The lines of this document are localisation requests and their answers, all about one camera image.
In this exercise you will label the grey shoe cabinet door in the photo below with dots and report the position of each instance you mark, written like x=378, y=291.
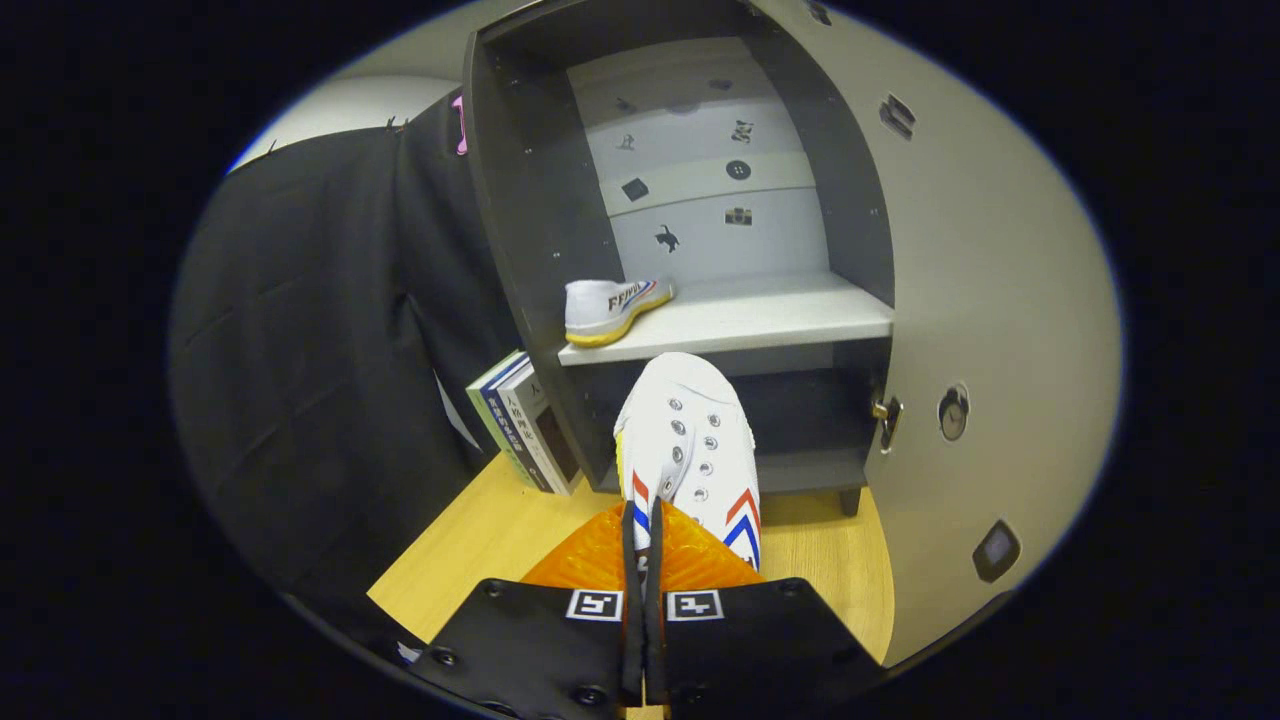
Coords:
x=1000, y=300

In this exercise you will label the green-spined book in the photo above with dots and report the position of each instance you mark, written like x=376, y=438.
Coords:
x=490, y=400

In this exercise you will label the blue-spined book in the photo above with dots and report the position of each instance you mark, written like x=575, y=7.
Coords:
x=508, y=420

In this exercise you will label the metal cabinet door hinge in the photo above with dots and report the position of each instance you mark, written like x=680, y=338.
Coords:
x=887, y=415

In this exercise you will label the white striped canvas shoe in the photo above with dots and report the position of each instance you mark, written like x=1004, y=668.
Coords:
x=690, y=430
x=600, y=305

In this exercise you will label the white and dark book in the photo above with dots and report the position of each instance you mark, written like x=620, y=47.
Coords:
x=540, y=430

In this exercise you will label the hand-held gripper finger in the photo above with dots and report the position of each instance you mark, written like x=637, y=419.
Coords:
x=631, y=640
x=654, y=640

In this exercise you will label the black backdrop cloth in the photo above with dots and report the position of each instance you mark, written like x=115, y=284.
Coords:
x=300, y=350

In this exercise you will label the grey cabinet shelf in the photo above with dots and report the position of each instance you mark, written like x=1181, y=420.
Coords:
x=760, y=310

